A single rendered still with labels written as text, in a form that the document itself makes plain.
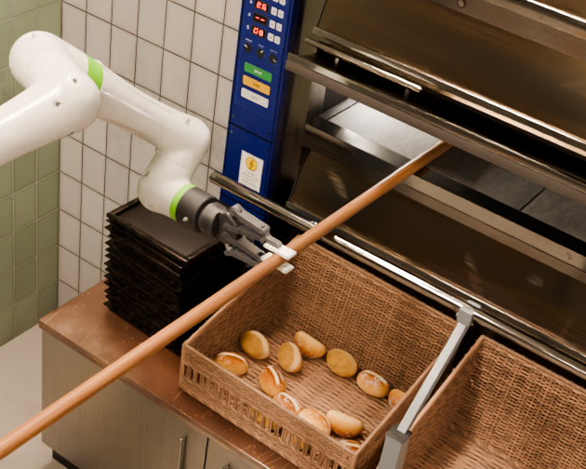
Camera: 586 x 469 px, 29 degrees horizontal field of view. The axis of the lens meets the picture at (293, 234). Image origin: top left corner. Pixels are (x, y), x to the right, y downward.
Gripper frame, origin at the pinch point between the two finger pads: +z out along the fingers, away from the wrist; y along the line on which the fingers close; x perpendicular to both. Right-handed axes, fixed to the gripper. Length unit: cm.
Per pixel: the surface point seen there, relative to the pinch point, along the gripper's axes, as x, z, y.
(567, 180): -41, 43, -24
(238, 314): -27, -27, 48
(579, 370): -18, 65, 2
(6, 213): -29, -121, 66
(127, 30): -53, -96, -1
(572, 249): -55, 45, 1
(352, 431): -21, 17, 56
